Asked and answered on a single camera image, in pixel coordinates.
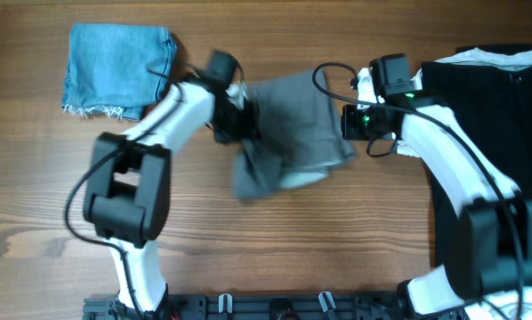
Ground grey shorts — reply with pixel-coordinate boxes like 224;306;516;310
232;70;356;200

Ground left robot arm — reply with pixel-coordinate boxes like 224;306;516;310
81;51;260;319

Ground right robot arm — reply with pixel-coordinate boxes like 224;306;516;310
342;54;532;318

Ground white shirt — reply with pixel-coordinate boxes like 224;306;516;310
394;47;532;159

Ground folded blue denim shorts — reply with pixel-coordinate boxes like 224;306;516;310
60;23;177;121

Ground black garment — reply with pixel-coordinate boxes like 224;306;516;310
421;43;532;272

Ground right black cable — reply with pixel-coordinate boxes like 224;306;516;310
311;61;528;320

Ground black cable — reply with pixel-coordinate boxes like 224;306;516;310
63;66;245;320
311;61;528;320

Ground black mounting rail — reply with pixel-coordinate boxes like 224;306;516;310
82;291;409;320

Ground left black cable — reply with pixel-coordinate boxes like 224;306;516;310
63;66;245;320

